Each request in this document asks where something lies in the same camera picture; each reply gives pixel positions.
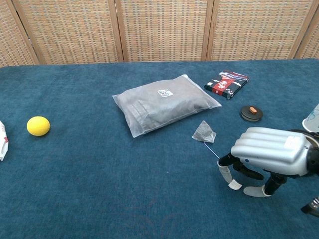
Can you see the black tape roll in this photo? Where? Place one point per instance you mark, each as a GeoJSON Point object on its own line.
{"type": "Point", "coordinates": [299, 130]}

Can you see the blue table cloth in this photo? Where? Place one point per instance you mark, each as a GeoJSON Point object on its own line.
{"type": "Point", "coordinates": [99, 174]}

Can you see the yellow ball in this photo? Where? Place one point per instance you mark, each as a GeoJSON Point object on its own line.
{"type": "Point", "coordinates": [38, 126]}

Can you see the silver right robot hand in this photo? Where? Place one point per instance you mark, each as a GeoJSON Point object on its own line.
{"type": "Point", "coordinates": [269, 149]}

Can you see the white tissue pack red print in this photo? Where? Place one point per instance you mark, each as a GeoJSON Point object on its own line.
{"type": "Point", "coordinates": [3, 142]}

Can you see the white round cap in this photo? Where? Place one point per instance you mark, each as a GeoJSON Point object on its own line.
{"type": "Point", "coordinates": [312, 122]}

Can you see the small black round disc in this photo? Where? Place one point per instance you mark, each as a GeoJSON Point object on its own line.
{"type": "Point", "coordinates": [250, 115]}

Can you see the woven folding screen wooden frame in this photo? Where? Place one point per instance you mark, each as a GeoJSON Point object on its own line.
{"type": "Point", "coordinates": [162, 30]}

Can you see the red black snack packet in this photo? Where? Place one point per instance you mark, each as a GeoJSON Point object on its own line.
{"type": "Point", "coordinates": [225, 84]}

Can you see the grey frosted plastic package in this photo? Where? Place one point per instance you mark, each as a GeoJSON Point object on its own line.
{"type": "Point", "coordinates": [162, 107]}

